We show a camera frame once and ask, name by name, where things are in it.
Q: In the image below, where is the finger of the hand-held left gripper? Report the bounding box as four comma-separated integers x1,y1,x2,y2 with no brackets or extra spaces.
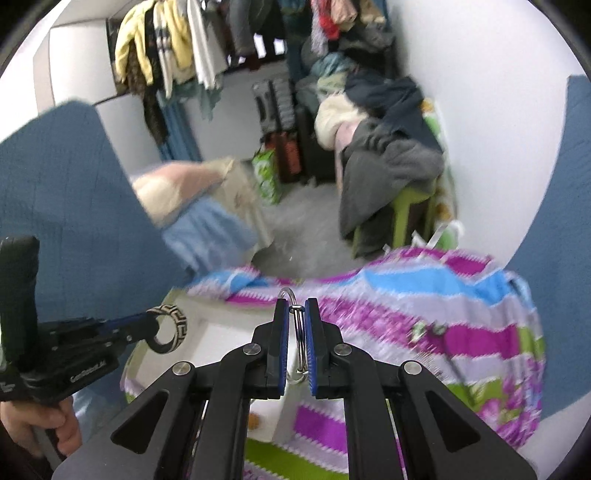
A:
92,311,155,329
97,319,161,348

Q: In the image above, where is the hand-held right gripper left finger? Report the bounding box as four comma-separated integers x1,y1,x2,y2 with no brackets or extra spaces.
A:
51,299,291,480

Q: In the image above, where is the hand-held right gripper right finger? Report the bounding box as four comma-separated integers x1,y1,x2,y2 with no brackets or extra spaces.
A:
305,298,539,480

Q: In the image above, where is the silver ring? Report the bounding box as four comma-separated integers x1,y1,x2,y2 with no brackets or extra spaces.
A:
279,287,308,381

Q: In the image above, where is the black patterned bangle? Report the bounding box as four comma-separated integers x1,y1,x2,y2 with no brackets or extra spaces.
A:
147,305,188,354

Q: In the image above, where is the person's left hand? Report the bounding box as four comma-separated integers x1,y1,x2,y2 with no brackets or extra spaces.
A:
0,397,81,457

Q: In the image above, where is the striped floral cloth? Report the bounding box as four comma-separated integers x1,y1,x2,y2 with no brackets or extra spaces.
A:
120,247,546,480

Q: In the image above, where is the light blue bed skirt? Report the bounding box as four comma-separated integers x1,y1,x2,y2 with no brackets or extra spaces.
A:
161,200,259,273

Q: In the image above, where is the blue quilted cushion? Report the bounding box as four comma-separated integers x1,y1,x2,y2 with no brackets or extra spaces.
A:
505,74,591,416
0,99,190,324

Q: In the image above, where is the beige bed sheet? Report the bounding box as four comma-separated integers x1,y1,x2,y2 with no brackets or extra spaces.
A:
222,159,273,250

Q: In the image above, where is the pink pillow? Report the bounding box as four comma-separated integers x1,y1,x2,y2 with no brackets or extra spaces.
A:
131,159,241,227

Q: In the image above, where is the green shopping bag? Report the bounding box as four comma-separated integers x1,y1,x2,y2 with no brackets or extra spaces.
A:
252,145,282,206

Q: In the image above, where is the green plastic stool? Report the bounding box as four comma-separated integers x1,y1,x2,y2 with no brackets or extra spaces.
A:
351,185,439,259

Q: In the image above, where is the grey garment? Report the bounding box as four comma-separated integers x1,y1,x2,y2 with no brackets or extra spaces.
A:
339,122,444,238

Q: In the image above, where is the red suitcase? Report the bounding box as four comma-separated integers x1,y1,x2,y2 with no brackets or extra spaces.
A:
265,131,301,183

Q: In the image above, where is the black suitcase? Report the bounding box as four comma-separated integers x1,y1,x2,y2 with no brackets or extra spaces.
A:
293,104,338,185

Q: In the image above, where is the white printed mattress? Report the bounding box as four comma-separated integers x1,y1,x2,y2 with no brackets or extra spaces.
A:
422,99,462,250

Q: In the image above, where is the pink quilt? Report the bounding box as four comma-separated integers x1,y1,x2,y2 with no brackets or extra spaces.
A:
335,124,365,185

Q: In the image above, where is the cream blanket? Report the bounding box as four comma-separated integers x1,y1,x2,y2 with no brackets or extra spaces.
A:
315,95,370,148

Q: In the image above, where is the grey suitcase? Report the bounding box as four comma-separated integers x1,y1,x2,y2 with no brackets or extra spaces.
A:
252,78,296,134

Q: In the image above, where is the dark navy garment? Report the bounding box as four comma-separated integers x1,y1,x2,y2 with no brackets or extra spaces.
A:
344,74,444,153

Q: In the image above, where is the pile of clothes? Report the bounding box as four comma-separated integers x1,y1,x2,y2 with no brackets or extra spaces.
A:
295,34,398,100

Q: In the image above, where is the row of hanging clothes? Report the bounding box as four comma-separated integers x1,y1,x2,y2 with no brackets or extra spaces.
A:
113,0,398,134

